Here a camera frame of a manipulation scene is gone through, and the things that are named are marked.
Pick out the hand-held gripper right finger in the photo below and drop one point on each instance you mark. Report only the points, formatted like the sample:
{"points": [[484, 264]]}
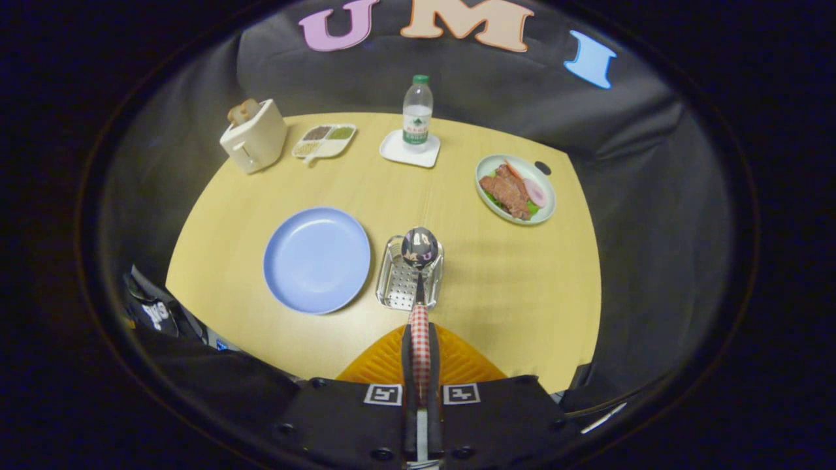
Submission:
{"points": [[434, 391]]}

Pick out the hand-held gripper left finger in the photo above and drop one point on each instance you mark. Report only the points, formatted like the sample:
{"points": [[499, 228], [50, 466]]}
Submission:
{"points": [[407, 391]]}

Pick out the metal drain basket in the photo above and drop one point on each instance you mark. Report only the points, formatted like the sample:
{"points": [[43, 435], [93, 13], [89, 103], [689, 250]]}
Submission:
{"points": [[395, 284]]}

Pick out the blue round plate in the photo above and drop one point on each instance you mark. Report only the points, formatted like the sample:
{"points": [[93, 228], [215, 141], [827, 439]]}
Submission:
{"points": [[317, 261]]}

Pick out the grilled meat slices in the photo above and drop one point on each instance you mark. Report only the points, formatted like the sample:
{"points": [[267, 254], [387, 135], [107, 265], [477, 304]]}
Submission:
{"points": [[506, 192]]}

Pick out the person's dark clothing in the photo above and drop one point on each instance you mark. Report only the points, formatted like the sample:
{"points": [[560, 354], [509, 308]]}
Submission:
{"points": [[196, 365]]}

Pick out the pink ham slice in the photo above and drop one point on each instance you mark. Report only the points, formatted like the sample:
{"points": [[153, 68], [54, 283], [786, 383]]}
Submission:
{"points": [[534, 193]]}

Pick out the pale green food plate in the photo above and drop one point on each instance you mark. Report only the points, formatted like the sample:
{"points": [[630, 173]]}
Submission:
{"points": [[542, 176]]}

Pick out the white square coaster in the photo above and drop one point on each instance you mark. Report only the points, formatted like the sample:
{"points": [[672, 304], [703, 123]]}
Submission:
{"points": [[392, 149]]}

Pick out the black table grommet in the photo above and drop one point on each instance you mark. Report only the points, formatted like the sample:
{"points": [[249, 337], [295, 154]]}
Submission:
{"points": [[543, 168]]}

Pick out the white divided dish with beans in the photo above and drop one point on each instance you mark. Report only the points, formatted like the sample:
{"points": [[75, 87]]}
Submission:
{"points": [[326, 142]]}

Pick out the clear water bottle green cap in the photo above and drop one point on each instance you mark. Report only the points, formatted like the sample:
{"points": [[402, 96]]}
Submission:
{"points": [[417, 117]]}

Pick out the cream toaster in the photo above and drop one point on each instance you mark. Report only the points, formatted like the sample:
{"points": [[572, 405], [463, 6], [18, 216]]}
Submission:
{"points": [[258, 140]]}

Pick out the black backdrop cloth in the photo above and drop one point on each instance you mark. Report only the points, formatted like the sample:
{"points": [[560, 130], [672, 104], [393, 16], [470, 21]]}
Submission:
{"points": [[653, 196]]}

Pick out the brown toast slice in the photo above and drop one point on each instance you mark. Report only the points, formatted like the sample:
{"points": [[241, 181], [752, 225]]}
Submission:
{"points": [[249, 109], [235, 116]]}

